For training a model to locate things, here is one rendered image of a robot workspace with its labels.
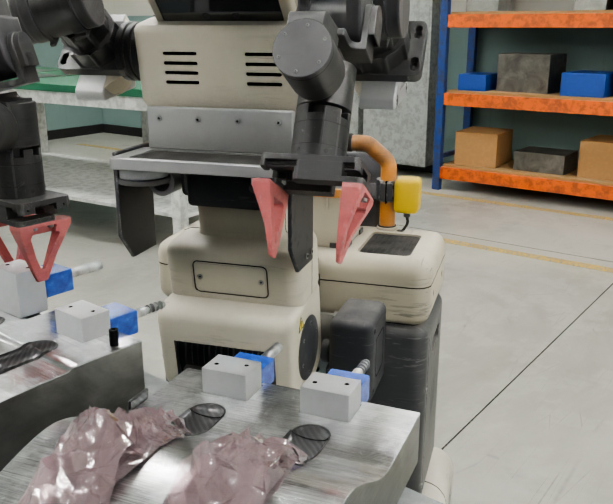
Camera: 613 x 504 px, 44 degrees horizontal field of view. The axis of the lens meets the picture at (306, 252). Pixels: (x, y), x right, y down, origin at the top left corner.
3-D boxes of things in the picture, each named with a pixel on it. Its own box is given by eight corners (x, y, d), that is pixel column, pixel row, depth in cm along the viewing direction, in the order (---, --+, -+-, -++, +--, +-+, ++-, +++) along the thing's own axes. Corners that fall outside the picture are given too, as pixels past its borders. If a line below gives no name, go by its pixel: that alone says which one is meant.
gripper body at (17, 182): (20, 221, 81) (12, 153, 79) (-29, 209, 87) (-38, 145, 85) (72, 210, 86) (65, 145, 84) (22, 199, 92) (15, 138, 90)
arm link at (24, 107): (43, 90, 85) (-5, 90, 86) (14, 95, 79) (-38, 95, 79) (50, 151, 87) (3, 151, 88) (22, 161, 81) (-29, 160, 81)
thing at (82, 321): (151, 319, 93) (149, 278, 92) (178, 329, 90) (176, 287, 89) (58, 353, 84) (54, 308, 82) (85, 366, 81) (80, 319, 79)
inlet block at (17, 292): (90, 281, 99) (86, 241, 97) (114, 288, 96) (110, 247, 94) (-3, 309, 89) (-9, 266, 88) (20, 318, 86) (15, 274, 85)
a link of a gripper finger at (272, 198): (311, 255, 71) (323, 160, 73) (240, 249, 73) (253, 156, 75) (327, 266, 78) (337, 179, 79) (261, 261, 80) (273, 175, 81)
